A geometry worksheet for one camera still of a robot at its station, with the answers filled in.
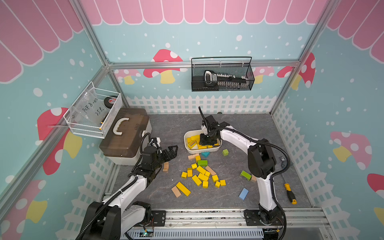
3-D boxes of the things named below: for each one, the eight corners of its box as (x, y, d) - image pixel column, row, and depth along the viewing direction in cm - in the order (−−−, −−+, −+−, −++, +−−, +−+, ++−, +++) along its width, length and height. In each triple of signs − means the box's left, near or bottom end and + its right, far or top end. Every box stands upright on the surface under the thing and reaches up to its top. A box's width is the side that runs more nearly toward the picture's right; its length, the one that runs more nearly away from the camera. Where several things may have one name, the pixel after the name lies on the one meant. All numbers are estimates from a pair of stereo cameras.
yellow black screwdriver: (290, 204, 81) (293, 202, 78) (283, 184, 87) (285, 183, 85) (294, 204, 81) (297, 202, 78) (287, 184, 87) (289, 183, 85)
